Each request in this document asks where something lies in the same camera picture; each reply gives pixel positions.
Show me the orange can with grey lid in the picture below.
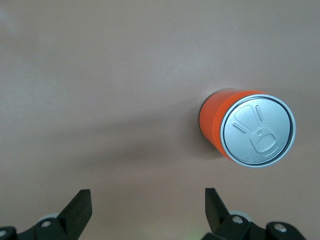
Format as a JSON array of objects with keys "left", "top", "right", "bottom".
[{"left": 198, "top": 89, "right": 297, "bottom": 169}]

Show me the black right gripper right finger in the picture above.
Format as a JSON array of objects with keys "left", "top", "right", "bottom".
[{"left": 202, "top": 187, "right": 307, "bottom": 240}]

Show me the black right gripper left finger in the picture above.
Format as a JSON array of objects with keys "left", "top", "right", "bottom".
[{"left": 0, "top": 188, "right": 93, "bottom": 240}]

